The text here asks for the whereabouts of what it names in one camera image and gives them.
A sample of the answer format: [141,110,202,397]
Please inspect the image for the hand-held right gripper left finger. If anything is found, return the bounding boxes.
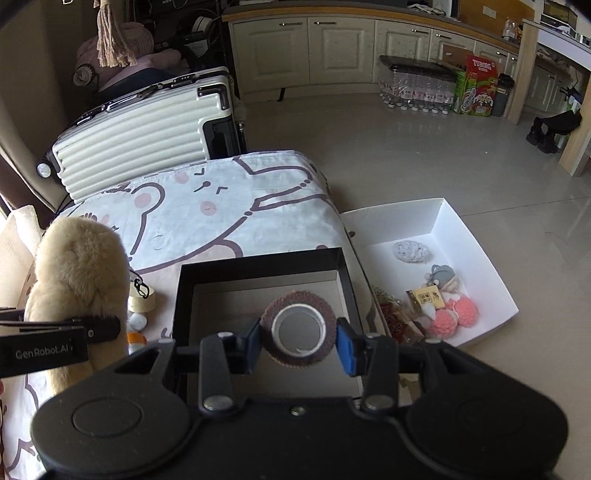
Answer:
[113,318,265,412]

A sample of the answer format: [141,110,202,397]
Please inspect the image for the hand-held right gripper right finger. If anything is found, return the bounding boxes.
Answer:
[336,318,467,412]

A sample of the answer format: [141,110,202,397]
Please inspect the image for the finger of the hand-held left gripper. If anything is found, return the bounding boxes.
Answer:
[0,308,122,344]

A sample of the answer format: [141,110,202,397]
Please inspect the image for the beige plush toy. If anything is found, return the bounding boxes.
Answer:
[23,216,132,398]

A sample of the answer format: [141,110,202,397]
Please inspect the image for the brown tape roll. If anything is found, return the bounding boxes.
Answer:
[260,292,337,366]

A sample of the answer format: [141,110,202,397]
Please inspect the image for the black box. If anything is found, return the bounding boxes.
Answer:
[172,248,370,402]

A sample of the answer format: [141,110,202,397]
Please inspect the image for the wooden oval box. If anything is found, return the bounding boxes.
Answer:
[128,279,157,315]

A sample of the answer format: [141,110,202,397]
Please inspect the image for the brown snack packet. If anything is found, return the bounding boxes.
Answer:
[374,288,428,344]

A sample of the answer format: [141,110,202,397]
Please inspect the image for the small yellow box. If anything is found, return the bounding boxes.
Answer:
[406,285,446,312]

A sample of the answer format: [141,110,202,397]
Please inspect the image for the beige cushion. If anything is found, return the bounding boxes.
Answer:
[0,205,42,310]

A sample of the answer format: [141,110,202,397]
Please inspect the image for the pink pompom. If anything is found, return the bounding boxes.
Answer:
[430,309,459,340]
[455,296,479,328]

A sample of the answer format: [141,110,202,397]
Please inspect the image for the grey crochet pouch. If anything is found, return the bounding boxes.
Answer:
[392,239,431,265]

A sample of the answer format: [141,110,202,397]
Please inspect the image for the grey mouse doll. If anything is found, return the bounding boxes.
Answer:
[424,264,460,294]

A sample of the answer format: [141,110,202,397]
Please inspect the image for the printed cartoon blanket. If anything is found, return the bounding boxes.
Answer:
[0,148,370,480]

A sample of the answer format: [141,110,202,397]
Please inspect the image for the white open box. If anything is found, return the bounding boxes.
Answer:
[339,198,519,349]

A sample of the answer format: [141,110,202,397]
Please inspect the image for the white ribbed suitcase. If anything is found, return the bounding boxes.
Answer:
[38,67,247,204]

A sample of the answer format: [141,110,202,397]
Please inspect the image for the pack of water bottles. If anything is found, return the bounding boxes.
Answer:
[379,55,455,114]

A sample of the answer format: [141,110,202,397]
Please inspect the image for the green drink carton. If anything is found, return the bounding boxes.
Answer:
[453,54,500,117]

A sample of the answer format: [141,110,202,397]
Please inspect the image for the pink plush pillow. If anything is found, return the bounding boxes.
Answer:
[76,23,182,84]

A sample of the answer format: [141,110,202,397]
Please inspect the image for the beige hanging tassel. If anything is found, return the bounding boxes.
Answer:
[95,0,139,68]

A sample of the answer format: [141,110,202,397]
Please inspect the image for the cream kitchen cabinets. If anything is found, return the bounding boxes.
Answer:
[222,9,522,102]

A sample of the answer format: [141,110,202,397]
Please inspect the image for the brown cardboard box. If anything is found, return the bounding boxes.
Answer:
[441,44,476,70]

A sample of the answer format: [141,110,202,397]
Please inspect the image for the black shelf rack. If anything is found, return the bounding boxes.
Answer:
[148,0,227,75]

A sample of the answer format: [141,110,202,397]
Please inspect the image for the wooden table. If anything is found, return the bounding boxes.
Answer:
[505,18,591,178]

